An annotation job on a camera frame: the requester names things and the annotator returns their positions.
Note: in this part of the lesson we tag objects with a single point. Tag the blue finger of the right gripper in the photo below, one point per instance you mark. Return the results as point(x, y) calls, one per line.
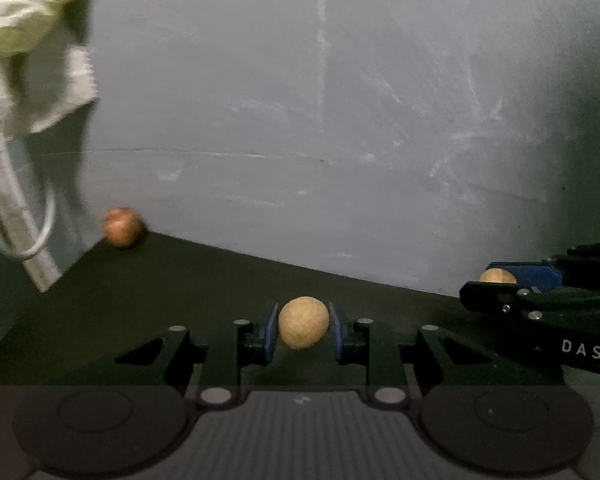
point(529, 274)

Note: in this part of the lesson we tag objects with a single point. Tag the red apple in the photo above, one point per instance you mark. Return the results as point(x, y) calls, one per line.
point(122, 226)

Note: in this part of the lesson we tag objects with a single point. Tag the small brown round fruit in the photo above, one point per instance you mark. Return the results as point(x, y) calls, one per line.
point(303, 322)

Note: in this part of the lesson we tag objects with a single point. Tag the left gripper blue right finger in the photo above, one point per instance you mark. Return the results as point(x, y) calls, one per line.
point(338, 323)

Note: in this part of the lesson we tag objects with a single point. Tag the white hanging cloth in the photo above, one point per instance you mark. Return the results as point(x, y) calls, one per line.
point(45, 71)

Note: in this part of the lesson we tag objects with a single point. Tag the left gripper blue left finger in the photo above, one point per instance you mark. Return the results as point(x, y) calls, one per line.
point(270, 331)

